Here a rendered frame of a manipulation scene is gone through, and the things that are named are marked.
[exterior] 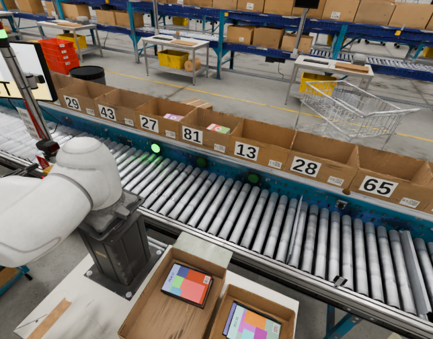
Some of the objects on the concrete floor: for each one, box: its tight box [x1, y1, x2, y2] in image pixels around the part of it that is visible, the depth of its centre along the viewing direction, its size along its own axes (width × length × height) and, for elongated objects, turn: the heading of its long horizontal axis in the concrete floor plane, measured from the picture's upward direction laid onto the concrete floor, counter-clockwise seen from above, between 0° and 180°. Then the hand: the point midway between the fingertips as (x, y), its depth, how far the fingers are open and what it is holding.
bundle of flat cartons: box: [180, 98, 213, 110], centre depth 411 cm, size 69×47×13 cm
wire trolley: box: [294, 80, 421, 150], centre depth 280 cm, size 107×56×103 cm, turn 11°
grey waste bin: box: [69, 65, 106, 85], centre depth 390 cm, size 50×50×64 cm
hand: (31, 167), depth 134 cm, fingers closed
